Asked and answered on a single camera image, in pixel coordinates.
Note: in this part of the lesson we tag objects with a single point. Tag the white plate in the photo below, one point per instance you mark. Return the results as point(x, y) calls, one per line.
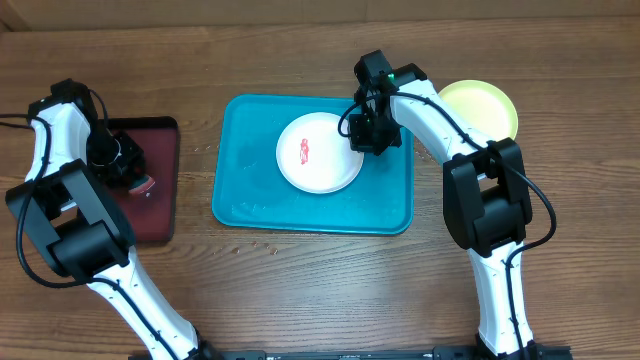
point(314, 157)

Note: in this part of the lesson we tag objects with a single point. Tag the yellow-green plate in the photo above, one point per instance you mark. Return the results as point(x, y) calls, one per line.
point(484, 106)

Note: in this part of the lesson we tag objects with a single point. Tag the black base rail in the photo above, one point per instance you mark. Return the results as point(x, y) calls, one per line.
point(537, 351)

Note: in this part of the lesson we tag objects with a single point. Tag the teal plastic serving tray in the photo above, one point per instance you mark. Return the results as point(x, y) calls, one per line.
point(250, 191)

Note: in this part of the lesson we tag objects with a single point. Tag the black and red tray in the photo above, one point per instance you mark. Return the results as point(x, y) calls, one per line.
point(151, 214)

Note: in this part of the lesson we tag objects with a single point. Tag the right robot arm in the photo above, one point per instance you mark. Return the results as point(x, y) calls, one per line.
point(486, 201)

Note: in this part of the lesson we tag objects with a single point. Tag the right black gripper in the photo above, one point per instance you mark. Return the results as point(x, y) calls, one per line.
point(364, 144)

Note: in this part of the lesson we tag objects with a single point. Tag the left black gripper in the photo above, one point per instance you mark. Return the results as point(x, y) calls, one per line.
point(131, 155)

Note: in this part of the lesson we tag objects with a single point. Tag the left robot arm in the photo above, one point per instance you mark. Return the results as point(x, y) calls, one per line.
point(94, 186)

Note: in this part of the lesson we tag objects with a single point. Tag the red and green sponge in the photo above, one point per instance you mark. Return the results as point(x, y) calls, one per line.
point(141, 185)

